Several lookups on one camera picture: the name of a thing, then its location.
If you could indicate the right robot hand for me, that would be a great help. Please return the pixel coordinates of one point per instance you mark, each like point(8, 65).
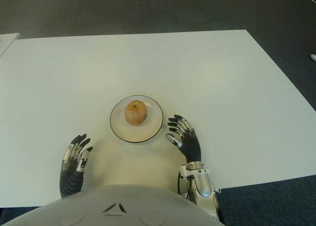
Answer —
point(191, 144)

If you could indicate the grey robot torso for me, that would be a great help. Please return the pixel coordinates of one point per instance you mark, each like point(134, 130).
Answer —
point(111, 206)

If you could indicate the black frame under table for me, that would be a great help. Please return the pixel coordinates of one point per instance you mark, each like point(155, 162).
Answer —
point(220, 206)

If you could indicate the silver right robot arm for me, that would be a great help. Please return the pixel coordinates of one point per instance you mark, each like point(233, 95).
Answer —
point(202, 184)

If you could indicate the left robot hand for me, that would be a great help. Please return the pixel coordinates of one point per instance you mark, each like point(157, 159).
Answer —
point(71, 176)

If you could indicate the white side table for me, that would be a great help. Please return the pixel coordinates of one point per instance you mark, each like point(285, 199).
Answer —
point(7, 41)

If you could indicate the small white object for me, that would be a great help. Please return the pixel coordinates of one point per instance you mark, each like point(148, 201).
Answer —
point(313, 57)

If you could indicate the yellow red apple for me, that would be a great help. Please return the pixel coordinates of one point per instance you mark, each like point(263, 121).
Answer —
point(135, 113)

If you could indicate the white plate with black rim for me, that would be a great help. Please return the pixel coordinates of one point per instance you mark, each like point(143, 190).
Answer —
point(118, 129)

